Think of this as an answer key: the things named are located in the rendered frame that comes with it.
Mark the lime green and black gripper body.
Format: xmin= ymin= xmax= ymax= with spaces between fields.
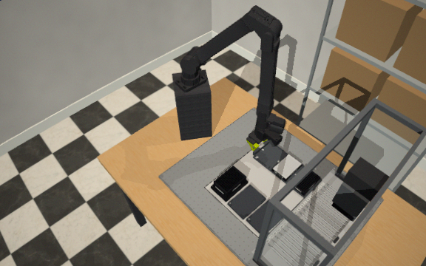
xmin=246 ymin=126 xmax=268 ymax=145

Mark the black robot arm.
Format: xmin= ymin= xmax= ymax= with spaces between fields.
xmin=175 ymin=5 xmax=286 ymax=147

